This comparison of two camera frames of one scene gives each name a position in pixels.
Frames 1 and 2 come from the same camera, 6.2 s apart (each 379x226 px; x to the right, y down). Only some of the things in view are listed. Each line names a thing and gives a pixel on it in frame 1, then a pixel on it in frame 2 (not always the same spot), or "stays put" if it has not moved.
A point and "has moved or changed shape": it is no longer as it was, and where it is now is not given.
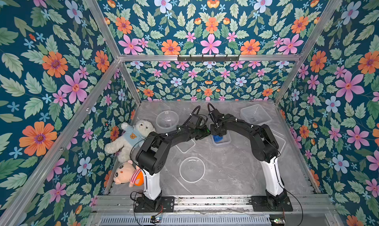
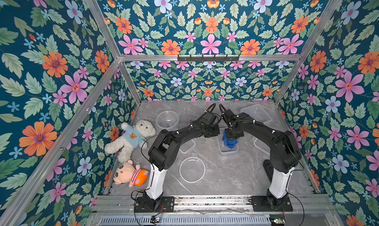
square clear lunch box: x=254 y=115 stays put
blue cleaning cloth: x=217 y=138 to x=230 y=143
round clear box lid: x=192 y=169 stays put
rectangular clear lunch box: x=219 y=140 has moved or changed shape
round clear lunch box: x=167 y=120 stays put
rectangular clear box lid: x=184 y=146 stays put
